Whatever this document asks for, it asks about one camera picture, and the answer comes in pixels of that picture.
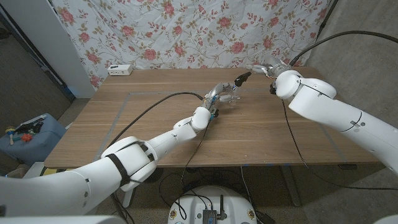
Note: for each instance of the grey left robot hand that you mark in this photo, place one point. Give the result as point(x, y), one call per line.
point(216, 93)

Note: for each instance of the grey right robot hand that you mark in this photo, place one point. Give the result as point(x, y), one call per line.
point(275, 67)

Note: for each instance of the clear plastic dispenser bottle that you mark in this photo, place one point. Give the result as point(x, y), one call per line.
point(234, 99)

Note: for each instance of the black pump head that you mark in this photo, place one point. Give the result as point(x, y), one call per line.
point(239, 81)

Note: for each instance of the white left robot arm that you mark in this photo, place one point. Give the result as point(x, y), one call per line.
point(164, 140)

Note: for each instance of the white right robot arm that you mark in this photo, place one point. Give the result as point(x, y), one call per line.
point(335, 112)

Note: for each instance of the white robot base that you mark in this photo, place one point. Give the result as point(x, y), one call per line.
point(192, 205)

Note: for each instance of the floral backdrop cloth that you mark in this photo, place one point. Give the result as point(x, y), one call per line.
point(192, 31)

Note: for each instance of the black backdrop pole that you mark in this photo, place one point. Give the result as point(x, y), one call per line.
point(326, 15)

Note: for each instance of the white power strip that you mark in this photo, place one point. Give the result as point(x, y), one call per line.
point(119, 70)

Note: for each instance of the black antenna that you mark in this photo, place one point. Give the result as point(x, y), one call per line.
point(222, 207)

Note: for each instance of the grey table leg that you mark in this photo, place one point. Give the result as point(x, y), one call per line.
point(290, 186)

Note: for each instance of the grey computer box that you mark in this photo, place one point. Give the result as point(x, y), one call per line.
point(209, 216)

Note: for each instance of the white table leg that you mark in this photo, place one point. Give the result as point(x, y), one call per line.
point(127, 200)

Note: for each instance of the blue storage box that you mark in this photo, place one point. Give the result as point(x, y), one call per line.
point(40, 146)

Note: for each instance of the white flat stick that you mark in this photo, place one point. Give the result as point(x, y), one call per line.
point(34, 119)

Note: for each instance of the black toy pieces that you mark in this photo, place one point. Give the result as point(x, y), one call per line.
point(34, 127)

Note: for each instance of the orange toy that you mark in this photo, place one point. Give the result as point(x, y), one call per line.
point(26, 137)

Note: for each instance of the white mat with yellow print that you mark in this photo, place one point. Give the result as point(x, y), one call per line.
point(31, 169)

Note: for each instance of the wooden toy mallet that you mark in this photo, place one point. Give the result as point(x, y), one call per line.
point(10, 130)

